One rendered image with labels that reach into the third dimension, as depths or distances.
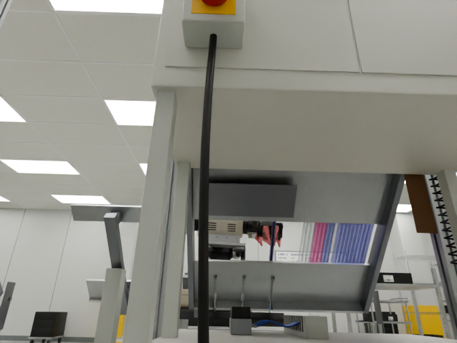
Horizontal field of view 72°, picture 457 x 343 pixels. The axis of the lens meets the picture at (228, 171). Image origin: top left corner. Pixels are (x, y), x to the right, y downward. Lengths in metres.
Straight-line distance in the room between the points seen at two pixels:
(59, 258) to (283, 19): 8.59
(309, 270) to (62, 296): 7.83
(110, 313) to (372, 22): 1.17
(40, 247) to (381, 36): 8.97
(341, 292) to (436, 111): 0.90
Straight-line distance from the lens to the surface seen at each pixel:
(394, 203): 1.18
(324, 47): 0.61
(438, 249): 1.04
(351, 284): 1.39
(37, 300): 9.02
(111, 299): 1.31
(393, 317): 6.98
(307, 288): 1.35
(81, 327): 8.56
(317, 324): 0.79
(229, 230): 2.01
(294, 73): 0.56
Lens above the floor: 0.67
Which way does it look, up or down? 24 degrees up
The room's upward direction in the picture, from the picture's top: 1 degrees clockwise
